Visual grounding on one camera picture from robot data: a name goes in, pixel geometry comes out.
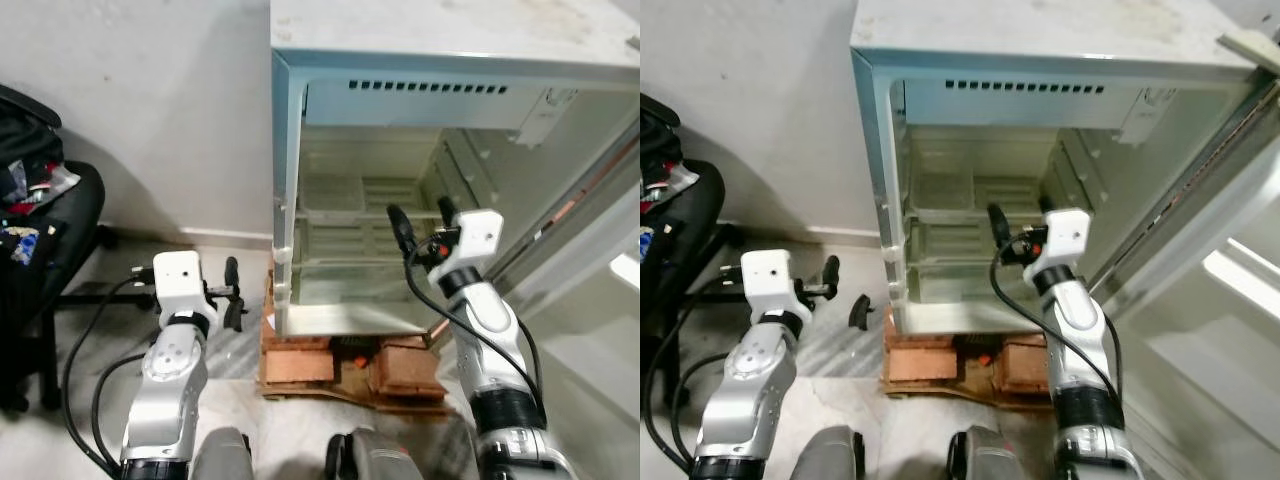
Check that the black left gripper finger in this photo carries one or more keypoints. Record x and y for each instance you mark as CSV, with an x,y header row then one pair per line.
x,y
830,277
233,278

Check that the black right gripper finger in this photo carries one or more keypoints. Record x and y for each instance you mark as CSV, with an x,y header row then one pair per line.
x,y
998,226
1046,205
400,228
447,208

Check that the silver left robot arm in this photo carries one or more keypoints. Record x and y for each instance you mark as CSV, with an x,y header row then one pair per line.
x,y
170,390
745,390

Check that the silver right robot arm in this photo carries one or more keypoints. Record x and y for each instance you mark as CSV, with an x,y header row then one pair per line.
x,y
490,340
1080,340

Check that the clear fridge drawer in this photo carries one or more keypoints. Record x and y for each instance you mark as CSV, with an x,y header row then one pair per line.
x,y
350,285
950,283

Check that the white open fridge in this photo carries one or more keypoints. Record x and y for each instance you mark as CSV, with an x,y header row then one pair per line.
x,y
1000,25
400,25

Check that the white fridge door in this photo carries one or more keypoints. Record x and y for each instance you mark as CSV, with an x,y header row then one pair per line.
x,y
1200,330
600,350

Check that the small black object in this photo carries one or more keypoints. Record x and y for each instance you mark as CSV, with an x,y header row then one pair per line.
x,y
238,315
860,312

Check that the red brick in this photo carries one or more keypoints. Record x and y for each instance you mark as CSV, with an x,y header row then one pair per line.
x,y
410,365
1025,362
920,358
298,360

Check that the black chair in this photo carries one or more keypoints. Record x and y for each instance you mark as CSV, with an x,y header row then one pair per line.
x,y
700,230
75,230

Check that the wooden base board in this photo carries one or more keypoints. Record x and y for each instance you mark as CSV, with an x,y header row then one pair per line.
x,y
940,390
320,392

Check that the grey robot left leg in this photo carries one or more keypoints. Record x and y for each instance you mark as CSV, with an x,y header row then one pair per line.
x,y
830,455
225,455

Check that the grey robot leg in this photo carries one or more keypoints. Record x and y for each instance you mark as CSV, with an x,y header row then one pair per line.
x,y
225,455
830,455
990,455
380,455

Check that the black bag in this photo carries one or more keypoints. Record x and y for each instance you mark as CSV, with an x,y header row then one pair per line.
x,y
25,140
660,150

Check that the grey robot right leg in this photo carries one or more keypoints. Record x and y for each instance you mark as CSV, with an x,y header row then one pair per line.
x,y
380,455
990,455

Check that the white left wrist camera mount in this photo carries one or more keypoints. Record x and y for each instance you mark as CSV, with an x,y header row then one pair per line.
x,y
767,280
180,280

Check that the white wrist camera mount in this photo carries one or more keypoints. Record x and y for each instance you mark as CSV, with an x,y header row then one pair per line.
x,y
480,238
180,280
1068,236
767,280

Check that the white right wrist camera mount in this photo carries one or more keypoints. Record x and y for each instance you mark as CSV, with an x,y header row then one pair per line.
x,y
480,238
1068,236

